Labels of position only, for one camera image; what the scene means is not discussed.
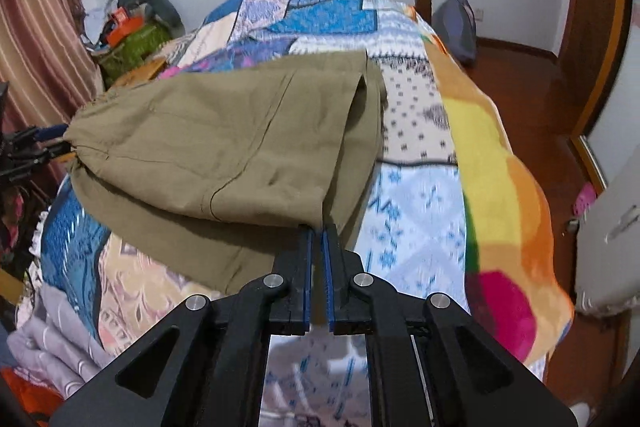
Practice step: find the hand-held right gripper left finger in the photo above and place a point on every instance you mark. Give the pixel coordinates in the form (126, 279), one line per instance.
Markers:
(308, 279)

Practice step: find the striped brown curtain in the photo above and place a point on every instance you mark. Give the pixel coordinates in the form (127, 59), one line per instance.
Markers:
(37, 27)

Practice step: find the orange box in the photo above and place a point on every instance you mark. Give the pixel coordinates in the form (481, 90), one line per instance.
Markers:
(121, 26)

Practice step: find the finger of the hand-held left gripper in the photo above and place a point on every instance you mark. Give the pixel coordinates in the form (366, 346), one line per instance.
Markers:
(50, 133)
(47, 153)

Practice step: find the grey striped cloth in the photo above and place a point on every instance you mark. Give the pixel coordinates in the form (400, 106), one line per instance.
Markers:
(55, 337)

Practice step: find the khaki pants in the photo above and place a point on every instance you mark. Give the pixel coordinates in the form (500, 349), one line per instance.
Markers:
(210, 142)

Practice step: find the green cloth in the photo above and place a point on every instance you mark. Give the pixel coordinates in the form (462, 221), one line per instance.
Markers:
(132, 47)

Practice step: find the wooden bed post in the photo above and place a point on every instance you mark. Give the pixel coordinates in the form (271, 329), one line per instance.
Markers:
(423, 5)

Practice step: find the orange cloth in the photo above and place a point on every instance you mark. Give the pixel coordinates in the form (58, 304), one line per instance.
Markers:
(25, 392)

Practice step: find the wooden door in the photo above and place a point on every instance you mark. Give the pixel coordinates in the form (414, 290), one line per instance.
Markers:
(590, 7)

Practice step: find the grey blue backpack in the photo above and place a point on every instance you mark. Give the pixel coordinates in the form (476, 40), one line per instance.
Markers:
(456, 27)

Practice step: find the pink slippers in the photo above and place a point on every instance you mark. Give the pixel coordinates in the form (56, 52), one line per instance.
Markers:
(584, 199)

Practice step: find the white cabinet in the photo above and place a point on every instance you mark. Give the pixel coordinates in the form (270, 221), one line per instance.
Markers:
(612, 247)

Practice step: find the patchwork printed blanket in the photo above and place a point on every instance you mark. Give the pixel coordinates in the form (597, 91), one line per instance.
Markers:
(415, 217)

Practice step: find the orange yellow fleece blanket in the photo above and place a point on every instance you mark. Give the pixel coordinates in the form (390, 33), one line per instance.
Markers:
(505, 207)

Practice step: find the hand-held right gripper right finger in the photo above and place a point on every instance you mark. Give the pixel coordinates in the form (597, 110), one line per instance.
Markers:
(328, 279)

